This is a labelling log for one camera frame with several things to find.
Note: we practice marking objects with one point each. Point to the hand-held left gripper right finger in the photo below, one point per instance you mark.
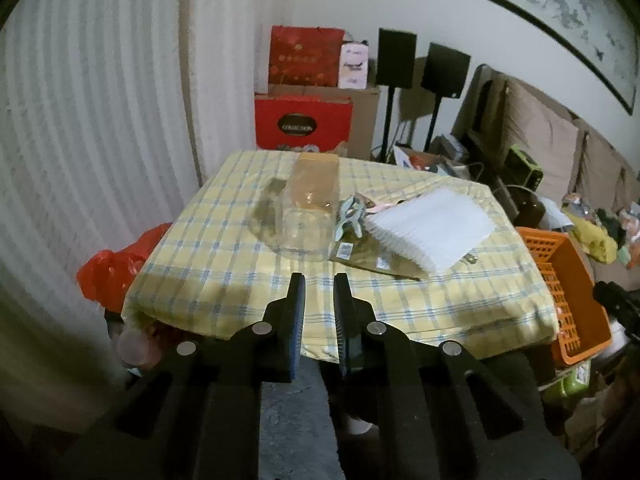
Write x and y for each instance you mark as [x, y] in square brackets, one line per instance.
[341, 310]

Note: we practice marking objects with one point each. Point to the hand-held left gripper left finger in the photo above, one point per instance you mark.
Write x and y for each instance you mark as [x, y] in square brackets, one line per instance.
[299, 310]

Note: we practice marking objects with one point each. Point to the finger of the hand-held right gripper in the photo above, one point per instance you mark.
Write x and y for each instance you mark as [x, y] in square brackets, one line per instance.
[612, 297]

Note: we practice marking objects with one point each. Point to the orange plastic basket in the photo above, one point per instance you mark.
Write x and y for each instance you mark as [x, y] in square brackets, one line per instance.
[575, 280]

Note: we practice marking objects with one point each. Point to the gold foil packet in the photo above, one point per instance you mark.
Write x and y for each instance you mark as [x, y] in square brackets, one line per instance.
[370, 260]

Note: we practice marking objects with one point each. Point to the green clothes clip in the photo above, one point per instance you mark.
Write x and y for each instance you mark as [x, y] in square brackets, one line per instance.
[350, 230]

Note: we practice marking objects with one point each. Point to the clear container with tan lid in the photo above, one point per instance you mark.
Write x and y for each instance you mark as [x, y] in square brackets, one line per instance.
[307, 210]

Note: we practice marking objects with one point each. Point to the pink clothes clip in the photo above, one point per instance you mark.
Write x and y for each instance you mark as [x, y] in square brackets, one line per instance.
[377, 203]

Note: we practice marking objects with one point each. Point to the white foam net sheets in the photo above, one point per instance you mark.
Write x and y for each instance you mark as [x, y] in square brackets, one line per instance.
[430, 230]

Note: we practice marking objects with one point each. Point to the small steel clip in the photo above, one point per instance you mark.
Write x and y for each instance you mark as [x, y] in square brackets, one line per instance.
[470, 260]

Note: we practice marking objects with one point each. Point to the yellow cloth bag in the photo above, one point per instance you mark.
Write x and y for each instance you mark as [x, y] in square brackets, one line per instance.
[592, 235]

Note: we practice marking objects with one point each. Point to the yellow plaid tablecloth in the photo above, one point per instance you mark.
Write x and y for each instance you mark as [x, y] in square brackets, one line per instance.
[215, 260]

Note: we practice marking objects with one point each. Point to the green cartoon lunch box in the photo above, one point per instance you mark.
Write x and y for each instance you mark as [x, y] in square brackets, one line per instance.
[565, 385]

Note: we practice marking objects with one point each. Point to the brown sofa cushion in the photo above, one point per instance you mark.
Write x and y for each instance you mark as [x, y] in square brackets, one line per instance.
[540, 135]
[607, 170]

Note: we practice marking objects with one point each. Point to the brown sofa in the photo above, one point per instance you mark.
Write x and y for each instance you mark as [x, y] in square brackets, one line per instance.
[600, 170]

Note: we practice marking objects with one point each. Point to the green and black radio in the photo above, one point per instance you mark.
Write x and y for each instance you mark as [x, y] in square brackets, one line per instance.
[525, 167]

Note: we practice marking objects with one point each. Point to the cluttered open box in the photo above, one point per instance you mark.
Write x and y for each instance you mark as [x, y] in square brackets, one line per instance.
[430, 160]

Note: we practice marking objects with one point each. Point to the red plastic bag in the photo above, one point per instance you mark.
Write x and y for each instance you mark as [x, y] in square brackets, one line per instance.
[115, 270]

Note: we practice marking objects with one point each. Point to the red box with oval label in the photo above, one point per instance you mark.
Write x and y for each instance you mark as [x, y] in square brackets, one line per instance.
[300, 120]

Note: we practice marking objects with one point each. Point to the brown cardboard box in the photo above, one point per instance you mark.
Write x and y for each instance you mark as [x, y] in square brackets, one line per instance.
[362, 120]

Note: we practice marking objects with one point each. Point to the small white pink box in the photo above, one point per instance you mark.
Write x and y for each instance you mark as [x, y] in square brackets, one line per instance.
[353, 65]

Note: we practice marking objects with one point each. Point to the red patterned gift bag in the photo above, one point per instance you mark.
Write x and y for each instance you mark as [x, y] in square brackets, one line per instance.
[305, 55]

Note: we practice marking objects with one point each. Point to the black speaker on stand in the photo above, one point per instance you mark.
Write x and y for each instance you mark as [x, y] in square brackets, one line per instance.
[396, 57]
[445, 70]

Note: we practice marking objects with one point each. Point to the white curtain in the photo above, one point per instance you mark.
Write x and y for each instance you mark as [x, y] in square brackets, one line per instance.
[90, 110]

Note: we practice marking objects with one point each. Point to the framed ink painting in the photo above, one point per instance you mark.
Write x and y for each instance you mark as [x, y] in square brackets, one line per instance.
[575, 5]

